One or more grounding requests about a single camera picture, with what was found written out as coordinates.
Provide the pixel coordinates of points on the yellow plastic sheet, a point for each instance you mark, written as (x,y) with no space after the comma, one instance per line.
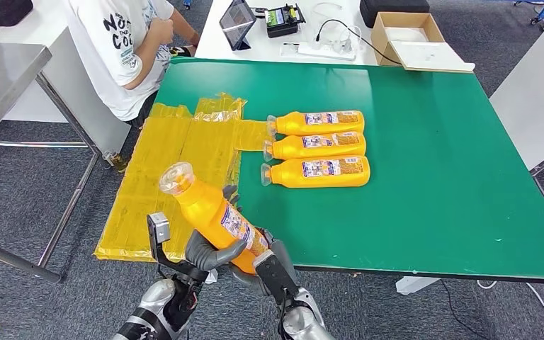
(159,164)

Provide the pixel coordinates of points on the black tablet on stand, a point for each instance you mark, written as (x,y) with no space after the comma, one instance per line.
(237,23)

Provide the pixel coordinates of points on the white table foot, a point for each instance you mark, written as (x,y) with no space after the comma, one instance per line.
(212,277)
(415,284)

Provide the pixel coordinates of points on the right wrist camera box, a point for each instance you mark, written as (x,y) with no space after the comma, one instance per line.
(274,277)

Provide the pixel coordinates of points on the black hard case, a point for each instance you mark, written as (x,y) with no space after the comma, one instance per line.
(391,9)

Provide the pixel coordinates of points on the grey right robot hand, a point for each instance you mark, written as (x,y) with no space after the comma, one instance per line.
(285,251)

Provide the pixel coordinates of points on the white power strip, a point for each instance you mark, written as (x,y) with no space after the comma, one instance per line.
(319,50)

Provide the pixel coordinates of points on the stainless steel table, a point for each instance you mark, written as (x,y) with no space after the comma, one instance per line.
(4,75)

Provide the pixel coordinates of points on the person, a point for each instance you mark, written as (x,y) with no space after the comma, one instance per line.
(108,65)

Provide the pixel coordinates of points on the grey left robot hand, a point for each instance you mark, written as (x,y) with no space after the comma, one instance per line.
(206,258)

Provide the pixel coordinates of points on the black bag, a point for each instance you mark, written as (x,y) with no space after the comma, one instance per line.
(0,11)

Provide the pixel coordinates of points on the open cardboard box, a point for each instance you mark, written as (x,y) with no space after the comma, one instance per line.
(417,51)

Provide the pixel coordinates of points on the black label printer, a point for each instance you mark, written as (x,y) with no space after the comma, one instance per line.
(281,21)

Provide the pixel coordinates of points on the orange detergent bottle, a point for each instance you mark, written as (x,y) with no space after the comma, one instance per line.
(201,202)
(290,124)
(290,148)
(290,173)

